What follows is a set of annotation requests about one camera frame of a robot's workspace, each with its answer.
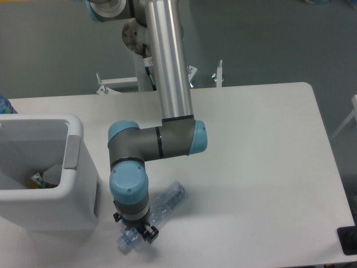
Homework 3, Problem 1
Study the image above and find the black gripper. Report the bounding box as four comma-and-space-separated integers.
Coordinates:
113, 212, 159, 244

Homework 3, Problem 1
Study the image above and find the clear plastic water bottle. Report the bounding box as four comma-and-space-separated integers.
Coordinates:
117, 181, 189, 254

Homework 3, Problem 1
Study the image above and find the white plastic wrapper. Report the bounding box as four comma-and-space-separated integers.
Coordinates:
42, 164, 62, 184

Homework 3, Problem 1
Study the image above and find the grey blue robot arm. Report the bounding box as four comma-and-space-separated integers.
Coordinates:
86, 1, 208, 243

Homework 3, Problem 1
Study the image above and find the white plastic trash can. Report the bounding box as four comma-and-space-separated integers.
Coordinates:
1, 114, 99, 231

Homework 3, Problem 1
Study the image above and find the yellow green snack wrapper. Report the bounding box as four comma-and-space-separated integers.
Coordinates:
28, 173, 58, 189

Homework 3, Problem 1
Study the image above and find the black table clamp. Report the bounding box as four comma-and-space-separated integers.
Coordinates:
337, 226, 356, 256

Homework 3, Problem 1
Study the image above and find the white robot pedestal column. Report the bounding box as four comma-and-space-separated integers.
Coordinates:
133, 54, 157, 92

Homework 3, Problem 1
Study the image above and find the white pedestal base frame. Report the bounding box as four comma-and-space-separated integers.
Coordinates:
96, 59, 224, 94

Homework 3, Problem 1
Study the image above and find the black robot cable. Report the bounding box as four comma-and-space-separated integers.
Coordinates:
141, 43, 158, 92

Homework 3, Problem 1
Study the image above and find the white frame at right edge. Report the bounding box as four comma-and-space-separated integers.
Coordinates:
331, 95, 356, 140

